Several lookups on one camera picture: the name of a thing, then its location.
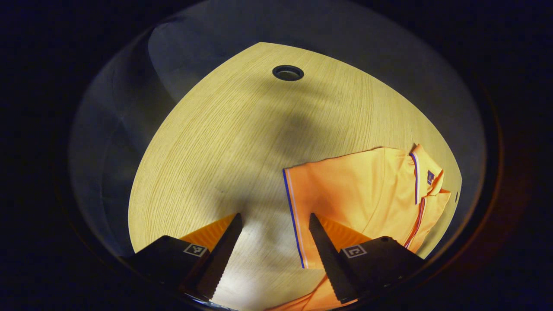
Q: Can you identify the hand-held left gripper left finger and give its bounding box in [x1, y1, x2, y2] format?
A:
[124, 213, 244, 302]

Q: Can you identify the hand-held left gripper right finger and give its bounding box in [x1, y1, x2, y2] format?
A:
[308, 213, 426, 305]

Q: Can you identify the orange T-shirt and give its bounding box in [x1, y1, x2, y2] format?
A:
[266, 144, 452, 311]

